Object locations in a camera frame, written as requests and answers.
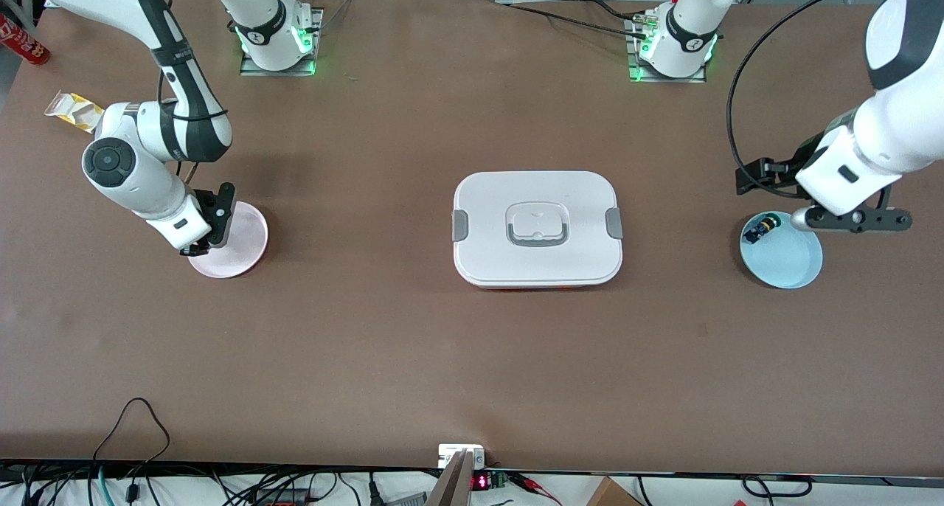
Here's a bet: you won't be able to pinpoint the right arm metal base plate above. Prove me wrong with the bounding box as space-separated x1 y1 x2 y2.
240 7 324 77

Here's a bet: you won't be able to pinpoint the grey camera support beam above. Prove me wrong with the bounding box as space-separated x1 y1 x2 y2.
428 449 477 506

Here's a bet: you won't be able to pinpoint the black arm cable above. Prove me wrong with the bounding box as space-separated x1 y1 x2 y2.
726 0 898 198
156 69 201 184

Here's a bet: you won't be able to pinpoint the yellow white torn carton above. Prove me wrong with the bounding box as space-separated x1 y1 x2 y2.
44 91 105 134

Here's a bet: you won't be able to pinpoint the white metal bracket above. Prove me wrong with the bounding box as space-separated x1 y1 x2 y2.
438 444 486 470

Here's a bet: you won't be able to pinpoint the light blue round plate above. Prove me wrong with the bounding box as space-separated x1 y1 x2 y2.
740 211 824 290

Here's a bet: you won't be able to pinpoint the black looped cable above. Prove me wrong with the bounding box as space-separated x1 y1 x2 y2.
92 397 172 468

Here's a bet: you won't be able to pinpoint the white lidded lunch box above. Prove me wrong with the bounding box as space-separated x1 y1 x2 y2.
452 170 624 290

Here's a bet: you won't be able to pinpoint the red black probe wires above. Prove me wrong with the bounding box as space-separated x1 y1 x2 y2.
507 472 563 506

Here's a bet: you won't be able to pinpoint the black curled cable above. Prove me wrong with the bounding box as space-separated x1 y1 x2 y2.
740 475 813 501

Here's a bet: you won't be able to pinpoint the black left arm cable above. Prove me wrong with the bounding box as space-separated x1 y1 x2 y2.
726 0 898 198

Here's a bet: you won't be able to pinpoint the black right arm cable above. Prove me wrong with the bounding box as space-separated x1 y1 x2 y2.
156 69 201 184

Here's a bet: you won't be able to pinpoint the brown cardboard box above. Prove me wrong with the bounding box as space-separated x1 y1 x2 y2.
586 476 644 506

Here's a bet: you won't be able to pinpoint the pink round plate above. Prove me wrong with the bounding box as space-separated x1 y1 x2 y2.
188 201 269 280

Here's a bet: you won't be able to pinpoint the black cable to base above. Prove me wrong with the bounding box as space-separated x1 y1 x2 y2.
496 1 651 38

